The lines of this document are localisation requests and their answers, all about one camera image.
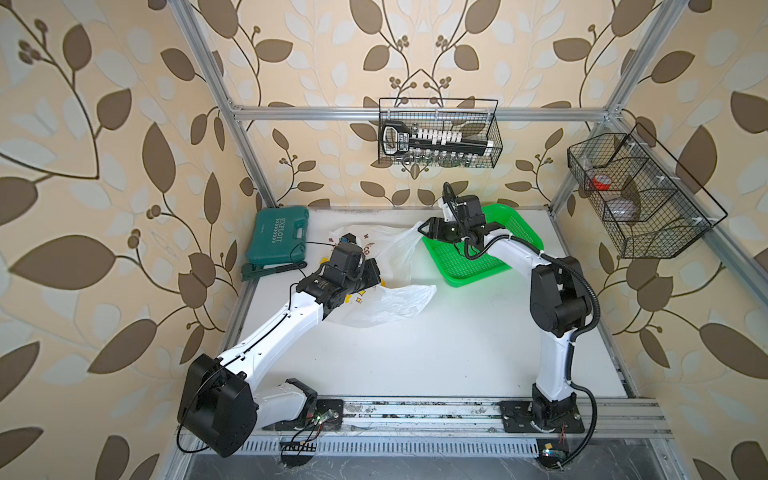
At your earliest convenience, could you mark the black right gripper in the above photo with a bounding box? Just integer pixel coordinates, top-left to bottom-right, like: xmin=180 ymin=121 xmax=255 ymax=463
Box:
xmin=419 ymin=216 xmax=469 ymax=243

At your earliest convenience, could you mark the white printed plastic bag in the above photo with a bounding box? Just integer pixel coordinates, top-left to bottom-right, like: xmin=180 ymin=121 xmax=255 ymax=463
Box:
xmin=327 ymin=224 xmax=437 ymax=328

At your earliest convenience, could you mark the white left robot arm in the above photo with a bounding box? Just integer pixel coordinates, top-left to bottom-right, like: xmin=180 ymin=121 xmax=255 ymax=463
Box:
xmin=177 ymin=234 xmax=381 ymax=458

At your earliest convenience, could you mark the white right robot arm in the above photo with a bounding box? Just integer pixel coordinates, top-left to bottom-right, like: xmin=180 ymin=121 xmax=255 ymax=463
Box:
xmin=418 ymin=183 xmax=600 ymax=433

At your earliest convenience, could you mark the green plastic basket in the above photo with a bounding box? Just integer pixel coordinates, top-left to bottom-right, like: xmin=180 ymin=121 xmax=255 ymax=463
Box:
xmin=421 ymin=203 xmax=545 ymax=289

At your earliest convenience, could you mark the green plastic tool case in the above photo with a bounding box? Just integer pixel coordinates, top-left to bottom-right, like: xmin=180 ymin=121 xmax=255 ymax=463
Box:
xmin=246 ymin=206 xmax=309 ymax=267

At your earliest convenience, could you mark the red tape roll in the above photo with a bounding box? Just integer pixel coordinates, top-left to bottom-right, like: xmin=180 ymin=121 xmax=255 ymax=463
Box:
xmin=590 ymin=173 xmax=613 ymax=191

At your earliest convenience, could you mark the clear plastic piece in basket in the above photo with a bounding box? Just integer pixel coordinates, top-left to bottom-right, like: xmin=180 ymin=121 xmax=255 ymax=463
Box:
xmin=606 ymin=198 xmax=640 ymax=222

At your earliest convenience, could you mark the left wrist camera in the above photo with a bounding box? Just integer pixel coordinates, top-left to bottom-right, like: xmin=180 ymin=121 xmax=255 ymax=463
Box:
xmin=339 ymin=233 xmax=360 ymax=251

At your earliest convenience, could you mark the black wire basket back wall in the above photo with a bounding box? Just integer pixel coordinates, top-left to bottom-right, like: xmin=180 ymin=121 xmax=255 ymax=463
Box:
xmin=377 ymin=97 xmax=503 ymax=169

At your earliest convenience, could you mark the black wire basket wall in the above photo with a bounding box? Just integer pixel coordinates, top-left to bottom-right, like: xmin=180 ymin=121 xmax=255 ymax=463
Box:
xmin=567 ymin=123 xmax=728 ymax=260
xmin=377 ymin=97 xmax=503 ymax=169

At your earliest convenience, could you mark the black corrugated cable conduit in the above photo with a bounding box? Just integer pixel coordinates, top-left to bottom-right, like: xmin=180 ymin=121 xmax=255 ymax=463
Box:
xmin=461 ymin=233 xmax=601 ymax=466

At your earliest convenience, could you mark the black wire basket right wall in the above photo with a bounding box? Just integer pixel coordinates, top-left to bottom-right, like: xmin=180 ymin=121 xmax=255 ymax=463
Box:
xmin=567 ymin=123 xmax=728 ymax=260

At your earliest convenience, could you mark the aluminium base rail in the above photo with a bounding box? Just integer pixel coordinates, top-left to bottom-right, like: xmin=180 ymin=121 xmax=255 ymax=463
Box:
xmin=220 ymin=396 xmax=672 ymax=459

